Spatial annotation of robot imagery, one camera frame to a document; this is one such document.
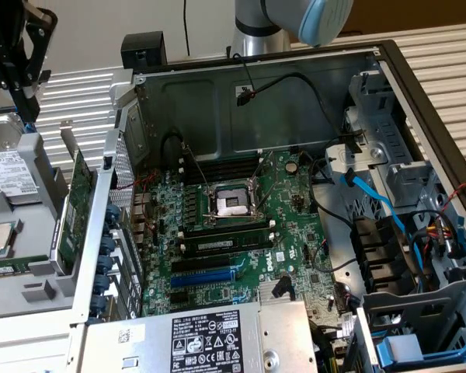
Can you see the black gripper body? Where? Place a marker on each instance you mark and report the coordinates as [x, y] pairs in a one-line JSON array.
[[2, 42]]

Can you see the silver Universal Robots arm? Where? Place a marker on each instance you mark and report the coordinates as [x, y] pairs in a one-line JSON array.
[[252, 27]]

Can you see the silver hard disk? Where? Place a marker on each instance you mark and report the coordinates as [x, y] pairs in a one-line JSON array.
[[4, 163]]

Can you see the green graphics card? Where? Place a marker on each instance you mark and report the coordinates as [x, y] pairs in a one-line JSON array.
[[77, 202]]

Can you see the grey plastic parts rack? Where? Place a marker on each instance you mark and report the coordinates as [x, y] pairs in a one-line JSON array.
[[31, 233]]

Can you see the black box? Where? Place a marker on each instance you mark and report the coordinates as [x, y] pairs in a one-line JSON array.
[[143, 48]]

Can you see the green RAM stick without label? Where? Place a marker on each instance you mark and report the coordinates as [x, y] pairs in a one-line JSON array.
[[15, 265]]

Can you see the open grey PC case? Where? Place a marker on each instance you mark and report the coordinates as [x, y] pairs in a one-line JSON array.
[[202, 109]]

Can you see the thin metal locking lever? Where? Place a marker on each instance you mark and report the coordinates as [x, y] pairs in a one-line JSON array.
[[265, 165], [197, 167]]

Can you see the black RAM slot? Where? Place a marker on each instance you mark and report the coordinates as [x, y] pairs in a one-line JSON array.
[[221, 167], [227, 228]]

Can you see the long black expansion slot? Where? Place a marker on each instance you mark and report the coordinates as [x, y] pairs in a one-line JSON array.
[[200, 265]]

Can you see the green RAM stick, white label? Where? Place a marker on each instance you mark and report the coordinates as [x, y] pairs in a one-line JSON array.
[[225, 244]]

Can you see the short black expansion slot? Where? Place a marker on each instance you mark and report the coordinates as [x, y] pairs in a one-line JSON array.
[[179, 297]]

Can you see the blue expansion slot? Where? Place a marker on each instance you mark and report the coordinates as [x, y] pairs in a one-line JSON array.
[[202, 278]]

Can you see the round coin battery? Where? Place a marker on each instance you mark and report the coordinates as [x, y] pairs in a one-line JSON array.
[[291, 167]]

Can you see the silver power supply with label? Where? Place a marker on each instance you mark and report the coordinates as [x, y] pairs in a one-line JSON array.
[[202, 342]]

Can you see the green Dell motherboard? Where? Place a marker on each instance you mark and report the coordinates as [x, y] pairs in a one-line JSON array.
[[295, 233]]

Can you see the silver finned chipset heatsink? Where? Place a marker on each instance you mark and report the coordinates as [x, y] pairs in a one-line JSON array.
[[270, 290]]

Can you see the grey metal disk bay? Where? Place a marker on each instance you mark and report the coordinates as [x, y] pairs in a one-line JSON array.
[[376, 128]]

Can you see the blue plastic drive caddy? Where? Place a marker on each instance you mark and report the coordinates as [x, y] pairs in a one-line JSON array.
[[400, 349]]

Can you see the grey perforated drive cage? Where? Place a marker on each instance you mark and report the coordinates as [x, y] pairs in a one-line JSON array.
[[423, 311]]

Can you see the CPU socket with metal frame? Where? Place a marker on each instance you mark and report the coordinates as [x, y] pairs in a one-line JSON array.
[[233, 203]]

